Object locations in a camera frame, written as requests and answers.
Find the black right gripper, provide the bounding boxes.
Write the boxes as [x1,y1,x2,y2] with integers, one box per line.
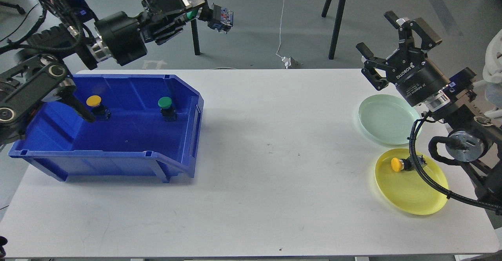
[356,11,449,106]

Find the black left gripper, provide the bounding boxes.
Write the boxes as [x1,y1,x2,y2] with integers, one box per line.
[95,0,206,66]

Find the green push button front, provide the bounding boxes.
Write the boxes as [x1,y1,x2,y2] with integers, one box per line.
[186,4,233,34]

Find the green push button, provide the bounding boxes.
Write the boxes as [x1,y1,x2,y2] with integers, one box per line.
[157,96,177,121]
[186,4,233,34]

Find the yellow push button front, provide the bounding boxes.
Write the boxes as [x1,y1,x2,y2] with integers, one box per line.
[391,157,416,173]

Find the yellow push button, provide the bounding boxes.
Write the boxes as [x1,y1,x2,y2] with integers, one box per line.
[86,95,111,120]
[391,157,416,173]

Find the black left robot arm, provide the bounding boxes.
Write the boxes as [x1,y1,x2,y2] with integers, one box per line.
[0,0,215,145]

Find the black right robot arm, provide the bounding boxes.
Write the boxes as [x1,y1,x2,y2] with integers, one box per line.
[356,11,502,215]

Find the light green plate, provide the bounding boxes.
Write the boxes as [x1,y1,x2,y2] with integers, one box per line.
[355,94,420,146]

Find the green push button rear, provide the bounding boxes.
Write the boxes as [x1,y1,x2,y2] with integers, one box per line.
[157,96,177,121]

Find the yellow push button rear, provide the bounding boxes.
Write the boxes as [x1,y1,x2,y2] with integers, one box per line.
[86,95,111,120]

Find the yellow plate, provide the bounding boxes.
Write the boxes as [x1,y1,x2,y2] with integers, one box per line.
[374,148,448,215]

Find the black tripod left legs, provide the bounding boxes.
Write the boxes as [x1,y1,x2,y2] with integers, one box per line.
[184,0,210,56]

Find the black tripod legs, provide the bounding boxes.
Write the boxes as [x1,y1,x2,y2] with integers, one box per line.
[321,0,346,60]
[184,0,210,56]

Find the black tripod right legs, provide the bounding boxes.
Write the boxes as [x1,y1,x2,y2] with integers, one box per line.
[321,0,346,60]

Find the white office chair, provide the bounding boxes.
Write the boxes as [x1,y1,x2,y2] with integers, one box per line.
[474,31,502,120]

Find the blue plastic storage bin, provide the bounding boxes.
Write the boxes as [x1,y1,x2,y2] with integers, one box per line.
[8,74,204,183]

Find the white cable with plug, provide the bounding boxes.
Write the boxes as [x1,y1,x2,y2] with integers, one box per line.
[275,0,298,69]

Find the black floor cable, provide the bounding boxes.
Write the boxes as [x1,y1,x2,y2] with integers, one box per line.
[0,0,106,44]

